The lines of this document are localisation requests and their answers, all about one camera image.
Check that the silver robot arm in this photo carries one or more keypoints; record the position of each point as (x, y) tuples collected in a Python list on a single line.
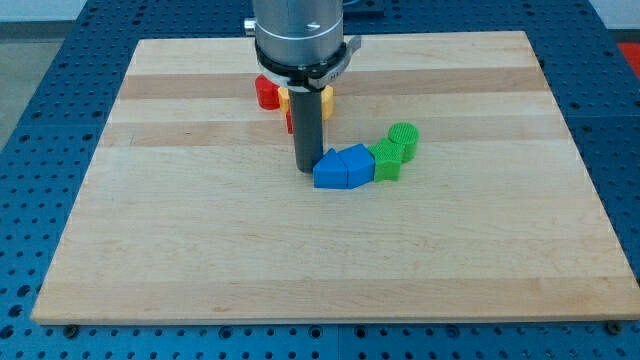
[(300, 46)]

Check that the blue triangle block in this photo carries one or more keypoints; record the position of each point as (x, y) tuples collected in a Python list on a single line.
[(330, 172)]

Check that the wooden board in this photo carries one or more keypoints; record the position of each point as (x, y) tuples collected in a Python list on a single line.
[(192, 210)]

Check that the red block behind rod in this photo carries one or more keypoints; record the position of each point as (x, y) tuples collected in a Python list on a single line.
[(289, 122)]

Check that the red round block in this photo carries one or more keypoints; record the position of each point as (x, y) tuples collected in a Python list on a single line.
[(266, 93)]

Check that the green star block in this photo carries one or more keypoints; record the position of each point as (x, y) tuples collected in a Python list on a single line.
[(388, 159)]

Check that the green cylinder block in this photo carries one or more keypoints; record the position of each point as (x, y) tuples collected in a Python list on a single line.
[(406, 134)]

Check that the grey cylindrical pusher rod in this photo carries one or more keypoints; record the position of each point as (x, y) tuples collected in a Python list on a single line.
[(306, 115)]

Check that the yellow block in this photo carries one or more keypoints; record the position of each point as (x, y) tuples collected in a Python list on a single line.
[(327, 101)]

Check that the blue cube block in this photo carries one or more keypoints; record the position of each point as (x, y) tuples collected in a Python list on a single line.
[(359, 163)]

